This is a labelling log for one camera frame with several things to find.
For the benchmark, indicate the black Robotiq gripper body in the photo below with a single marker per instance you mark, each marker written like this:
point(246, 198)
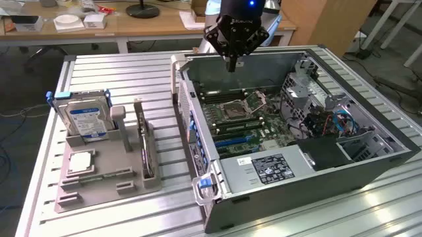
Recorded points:
point(240, 22)

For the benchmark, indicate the Nvidia graphics card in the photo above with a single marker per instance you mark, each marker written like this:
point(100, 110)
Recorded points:
point(146, 153)

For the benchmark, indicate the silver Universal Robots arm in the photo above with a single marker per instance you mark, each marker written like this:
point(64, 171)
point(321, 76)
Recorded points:
point(276, 27)

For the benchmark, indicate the black RAM slot bank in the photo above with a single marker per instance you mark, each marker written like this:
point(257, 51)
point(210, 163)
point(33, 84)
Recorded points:
point(221, 96)
point(237, 126)

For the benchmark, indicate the blue expansion slot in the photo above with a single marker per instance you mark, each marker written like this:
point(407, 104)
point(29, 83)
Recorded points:
point(233, 142)

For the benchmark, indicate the wooden cabinet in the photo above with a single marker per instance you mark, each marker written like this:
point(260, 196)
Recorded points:
point(324, 24)

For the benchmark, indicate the wooden desk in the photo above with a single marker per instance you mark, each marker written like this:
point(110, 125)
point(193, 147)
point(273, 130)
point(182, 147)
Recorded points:
point(138, 27)

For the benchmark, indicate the black round lamp base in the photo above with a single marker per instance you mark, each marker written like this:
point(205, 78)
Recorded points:
point(144, 11)

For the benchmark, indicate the metal socket cover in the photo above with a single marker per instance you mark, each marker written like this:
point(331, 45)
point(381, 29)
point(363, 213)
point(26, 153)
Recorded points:
point(257, 101)

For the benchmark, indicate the perforated metal disk bay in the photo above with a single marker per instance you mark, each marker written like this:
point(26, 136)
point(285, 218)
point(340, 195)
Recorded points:
point(300, 98)

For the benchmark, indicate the CPU socket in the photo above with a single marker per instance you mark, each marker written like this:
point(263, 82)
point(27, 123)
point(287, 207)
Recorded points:
point(234, 109)

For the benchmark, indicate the small white box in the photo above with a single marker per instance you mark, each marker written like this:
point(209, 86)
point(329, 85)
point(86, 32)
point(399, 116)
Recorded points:
point(96, 21)

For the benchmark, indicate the green motherboard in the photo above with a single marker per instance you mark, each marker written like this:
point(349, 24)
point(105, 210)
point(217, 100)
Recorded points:
point(275, 128)

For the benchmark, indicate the blue card retainer bar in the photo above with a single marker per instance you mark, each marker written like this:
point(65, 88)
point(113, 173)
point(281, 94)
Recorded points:
point(198, 138)

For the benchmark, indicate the silver chipset heatsink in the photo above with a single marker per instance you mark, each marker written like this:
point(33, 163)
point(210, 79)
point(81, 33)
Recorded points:
point(272, 145)

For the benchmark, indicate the hard disk with blue label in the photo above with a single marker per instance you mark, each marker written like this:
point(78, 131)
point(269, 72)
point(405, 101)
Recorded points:
point(86, 118)

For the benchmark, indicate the black and white box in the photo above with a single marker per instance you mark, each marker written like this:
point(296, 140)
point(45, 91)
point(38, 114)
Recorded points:
point(29, 23)

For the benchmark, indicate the grey power supply unit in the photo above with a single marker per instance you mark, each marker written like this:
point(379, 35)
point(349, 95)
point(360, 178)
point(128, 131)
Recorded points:
point(237, 177)

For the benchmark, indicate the grey parts rack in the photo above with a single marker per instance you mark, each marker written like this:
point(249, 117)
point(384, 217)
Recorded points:
point(106, 158)

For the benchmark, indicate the blue case latch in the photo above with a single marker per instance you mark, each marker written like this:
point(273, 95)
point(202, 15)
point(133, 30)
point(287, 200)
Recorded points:
point(204, 184)

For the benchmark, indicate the silver CPU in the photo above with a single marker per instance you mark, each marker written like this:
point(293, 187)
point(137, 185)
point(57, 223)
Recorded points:
point(81, 163)

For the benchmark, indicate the green RAM stick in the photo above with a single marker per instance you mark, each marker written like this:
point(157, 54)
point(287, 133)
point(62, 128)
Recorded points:
point(96, 178)

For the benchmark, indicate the open dark PC case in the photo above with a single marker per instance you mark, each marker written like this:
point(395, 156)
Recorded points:
point(297, 202)

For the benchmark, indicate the white table frame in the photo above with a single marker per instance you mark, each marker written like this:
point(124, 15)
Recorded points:
point(392, 17)

